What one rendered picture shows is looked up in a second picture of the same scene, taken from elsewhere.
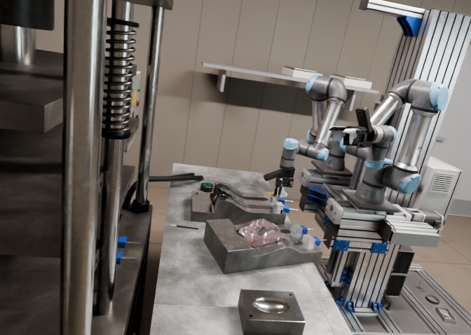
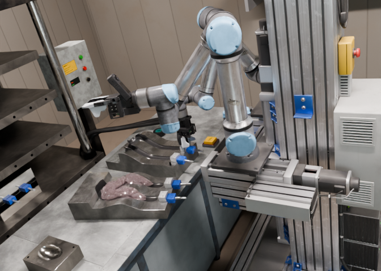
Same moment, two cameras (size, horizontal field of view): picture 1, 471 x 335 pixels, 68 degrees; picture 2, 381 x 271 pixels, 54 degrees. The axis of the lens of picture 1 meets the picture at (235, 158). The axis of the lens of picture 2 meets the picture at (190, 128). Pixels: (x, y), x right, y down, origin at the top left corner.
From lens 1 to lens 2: 1.74 m
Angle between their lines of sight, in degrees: 42
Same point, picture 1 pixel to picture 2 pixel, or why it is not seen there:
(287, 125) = (363, 26)
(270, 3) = not seen: outside the picture
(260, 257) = (99, 210)
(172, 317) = (9, 246)
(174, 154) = not seen: hidden behind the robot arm
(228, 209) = (127, 160)
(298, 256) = (138, 212)
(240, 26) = not seen: outside the picture
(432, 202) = (352, 157)
